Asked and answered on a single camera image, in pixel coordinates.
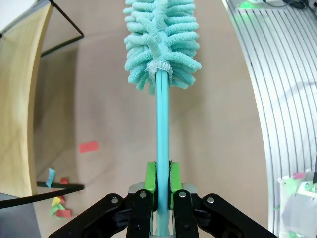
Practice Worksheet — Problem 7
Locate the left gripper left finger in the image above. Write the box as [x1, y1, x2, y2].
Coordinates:
[48, 161, 157, 238]

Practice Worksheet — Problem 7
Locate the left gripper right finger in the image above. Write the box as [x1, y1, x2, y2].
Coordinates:
[169, 161, 278, 238]

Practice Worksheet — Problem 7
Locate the teal microfibre duster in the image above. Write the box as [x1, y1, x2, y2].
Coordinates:
[123, 0, 203, 238]

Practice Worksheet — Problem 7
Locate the large red paper scrap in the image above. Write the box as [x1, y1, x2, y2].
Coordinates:
[79, 140, 100, 153]

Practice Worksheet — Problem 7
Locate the medium red paper scrap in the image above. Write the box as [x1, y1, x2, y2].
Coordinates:
[56, 209, 72, 219]

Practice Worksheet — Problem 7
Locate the blue paper scrap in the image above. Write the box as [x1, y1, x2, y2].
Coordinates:
[46, 168, 55, 188]

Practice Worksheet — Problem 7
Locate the green paper scrap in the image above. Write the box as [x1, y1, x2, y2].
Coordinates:
[49, 205, 61, 218]

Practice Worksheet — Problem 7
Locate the white plastic printed mount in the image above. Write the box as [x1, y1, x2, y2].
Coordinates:
[277, 171, 317, 238]

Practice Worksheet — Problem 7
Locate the ribbed aluminium base plate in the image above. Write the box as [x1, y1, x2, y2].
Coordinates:
[221, 0, 317, 238]

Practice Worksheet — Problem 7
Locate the wooden shelf with black frame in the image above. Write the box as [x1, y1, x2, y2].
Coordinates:
[0, 0, 85, 210]

